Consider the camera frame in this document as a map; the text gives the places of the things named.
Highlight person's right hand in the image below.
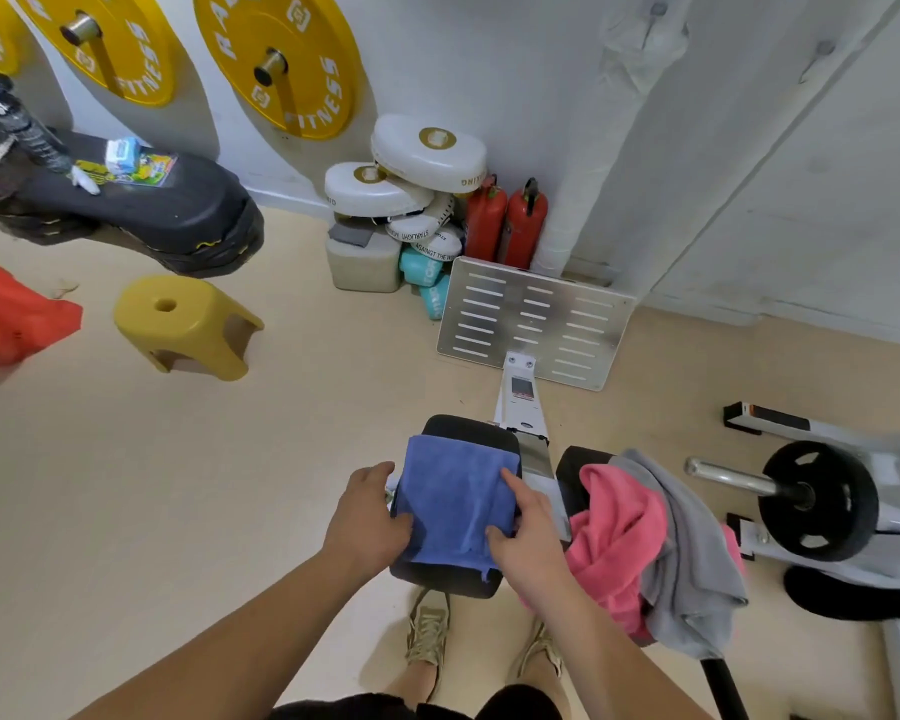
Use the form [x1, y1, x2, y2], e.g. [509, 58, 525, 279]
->
[484, 469, 576, 595]

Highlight person's left hand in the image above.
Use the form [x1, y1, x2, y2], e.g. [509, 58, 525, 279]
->
[321, 461, 415, 586]

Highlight blue microfibre cloth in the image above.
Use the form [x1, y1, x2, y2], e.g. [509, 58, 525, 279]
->
[390, 434, 522, 582]

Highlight person's left forearm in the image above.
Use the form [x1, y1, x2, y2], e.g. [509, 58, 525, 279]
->
[67, 550, 393, 720]

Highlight person's right forearm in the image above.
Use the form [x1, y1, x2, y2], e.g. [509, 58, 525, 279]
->
[523, 573, 715, 720]

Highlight person's left beige shoe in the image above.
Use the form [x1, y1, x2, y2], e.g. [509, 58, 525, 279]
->
[404, 589, 452, 670]

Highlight person's beige shoe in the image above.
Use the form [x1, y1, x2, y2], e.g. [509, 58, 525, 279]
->
[511, 617, 565, 682]
[404, 589, 452, 670]

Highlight black padded machine cushion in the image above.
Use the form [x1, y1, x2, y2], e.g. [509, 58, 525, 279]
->
[555, 445, 616, 520]
[387, 414, 525, 601]

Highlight person's right beige shoe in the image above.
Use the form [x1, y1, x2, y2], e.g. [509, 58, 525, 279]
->
[511, 617, 565, 682]

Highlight pink cloth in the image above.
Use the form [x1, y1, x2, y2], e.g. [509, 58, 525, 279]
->
[519, 463, 748, 643]

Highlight person's black shorts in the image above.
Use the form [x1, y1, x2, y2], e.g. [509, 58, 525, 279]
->
[268, 683, 565, 720]

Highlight grey cloth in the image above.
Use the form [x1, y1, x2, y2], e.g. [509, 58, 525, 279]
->
[607, 448, 751, 661]

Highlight slotted metal foot plate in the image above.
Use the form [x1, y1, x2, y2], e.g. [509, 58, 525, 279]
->
[435, 256, 639, 393]

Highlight teal foam block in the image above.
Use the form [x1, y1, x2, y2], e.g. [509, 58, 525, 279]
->
[417, 274, 452, 322]
[398, 247, 446, 288]

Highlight silver barbell sleeve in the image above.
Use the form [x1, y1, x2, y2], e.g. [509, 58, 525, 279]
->
[684, 456, 816, 508]

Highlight beige plastic box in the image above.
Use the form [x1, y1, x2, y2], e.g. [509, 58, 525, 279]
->
[324, 220, 405, 295]

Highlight black metal tube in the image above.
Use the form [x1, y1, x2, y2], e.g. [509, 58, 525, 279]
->
[700, 657, 752, 720]

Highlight yellow plastic stool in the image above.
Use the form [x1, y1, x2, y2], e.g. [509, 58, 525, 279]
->
[112, 274, 266, 383]

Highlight red fire extinguisher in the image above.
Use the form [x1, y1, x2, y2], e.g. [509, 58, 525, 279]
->
[496, 177, 550, 271]
[462, 174, 510, 264]

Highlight black weight plate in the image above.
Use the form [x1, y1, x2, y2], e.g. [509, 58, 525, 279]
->
[758, 439, 881, 564]

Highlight black rubber floor plate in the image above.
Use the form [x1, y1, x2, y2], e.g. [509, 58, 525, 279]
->
[783, 565, 900, 622]

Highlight large white round pad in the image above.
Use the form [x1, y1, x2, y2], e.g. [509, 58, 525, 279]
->
[369, 113, 489, 195]

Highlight black aerobic step platform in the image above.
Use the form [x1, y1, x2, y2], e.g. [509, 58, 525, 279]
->
[0, 127, 266, 279]

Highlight white wrapped pipe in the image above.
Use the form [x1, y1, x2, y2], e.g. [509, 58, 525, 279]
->
[530, 0, 693, 279]

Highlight colourful flat packet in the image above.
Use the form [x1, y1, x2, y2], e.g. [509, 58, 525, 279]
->
[74, 148, 179, 189]

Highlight orange plastic bag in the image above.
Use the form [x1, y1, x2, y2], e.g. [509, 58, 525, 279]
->
[0, 242, 84, 371]

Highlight blue white carton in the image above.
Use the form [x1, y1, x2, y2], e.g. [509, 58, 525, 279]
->
[104, 136, 144, 178]

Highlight black bottle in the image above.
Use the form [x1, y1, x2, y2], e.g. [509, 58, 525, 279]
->
[0, 73, 74, 175]

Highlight silver wall peg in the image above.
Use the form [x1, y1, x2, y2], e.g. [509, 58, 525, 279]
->
[252, 47, 291, 88]
[59, 12, 104, 48]

